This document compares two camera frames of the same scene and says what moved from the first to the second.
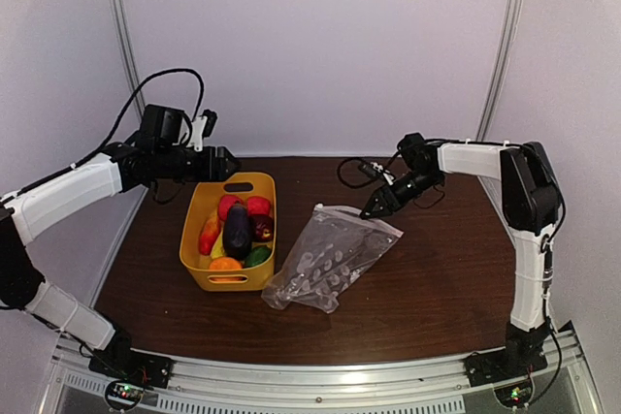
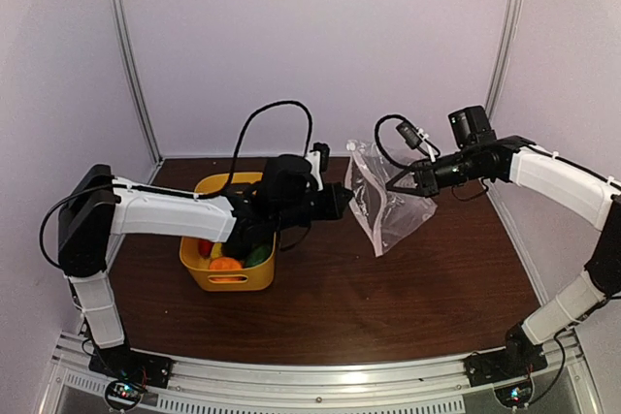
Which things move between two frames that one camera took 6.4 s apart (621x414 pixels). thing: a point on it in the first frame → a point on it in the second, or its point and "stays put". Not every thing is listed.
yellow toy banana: x=218 y=250 stays put
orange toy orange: x=225 y=264 stays put
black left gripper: x=213 y=167 → x=335 y=207
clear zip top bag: x=334 y=246 → x=386 y=216
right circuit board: x=515 y=395 stays put
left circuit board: x=124 y=394 stays put
